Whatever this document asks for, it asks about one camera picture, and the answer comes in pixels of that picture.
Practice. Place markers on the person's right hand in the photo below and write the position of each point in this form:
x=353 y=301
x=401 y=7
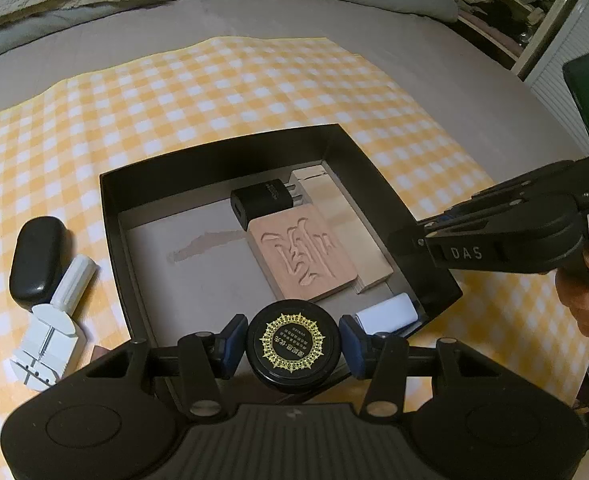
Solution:
x=576 y=300

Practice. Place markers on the carved wooden block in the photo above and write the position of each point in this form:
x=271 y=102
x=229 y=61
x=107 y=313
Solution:
x=299 y=255

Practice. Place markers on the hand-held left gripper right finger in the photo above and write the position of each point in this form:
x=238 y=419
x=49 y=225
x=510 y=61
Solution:
x=350 y=346

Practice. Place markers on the yellow checkered mat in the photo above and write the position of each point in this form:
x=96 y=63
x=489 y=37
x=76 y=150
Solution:
x=174 y=100

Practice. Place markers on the small white box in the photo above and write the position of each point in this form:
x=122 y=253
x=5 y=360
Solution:
x=389 y=310

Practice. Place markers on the white watch band tool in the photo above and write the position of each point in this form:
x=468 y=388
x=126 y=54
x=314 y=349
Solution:
x=49 y=330

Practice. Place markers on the open wardrobe shelf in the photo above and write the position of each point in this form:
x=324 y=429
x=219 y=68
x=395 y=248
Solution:
x=499 y=10

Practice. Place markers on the grey bed sheet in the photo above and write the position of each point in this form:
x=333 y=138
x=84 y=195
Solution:
x=424 y=75

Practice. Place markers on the white slatted cabinet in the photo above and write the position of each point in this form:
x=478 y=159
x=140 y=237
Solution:
x=554 y=100

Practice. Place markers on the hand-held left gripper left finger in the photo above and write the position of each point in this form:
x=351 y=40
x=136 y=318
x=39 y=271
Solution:
x=232 y=346

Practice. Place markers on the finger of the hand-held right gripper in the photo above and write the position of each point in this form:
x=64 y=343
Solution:
x=524 y=180
x=407 y=245

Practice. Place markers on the black round tin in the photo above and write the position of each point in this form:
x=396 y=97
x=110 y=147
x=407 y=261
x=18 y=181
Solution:
x=294 y=342

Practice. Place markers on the black cardboard box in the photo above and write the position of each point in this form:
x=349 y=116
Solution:
x=369 y=175

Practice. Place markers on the plain light wooden block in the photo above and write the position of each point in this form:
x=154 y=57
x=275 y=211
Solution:
x=367 y=262

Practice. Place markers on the black charger plug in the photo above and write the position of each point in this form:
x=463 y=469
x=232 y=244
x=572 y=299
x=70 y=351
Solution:
x=259 y=200

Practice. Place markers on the black oval case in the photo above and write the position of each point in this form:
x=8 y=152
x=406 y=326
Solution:
x=37 y=260

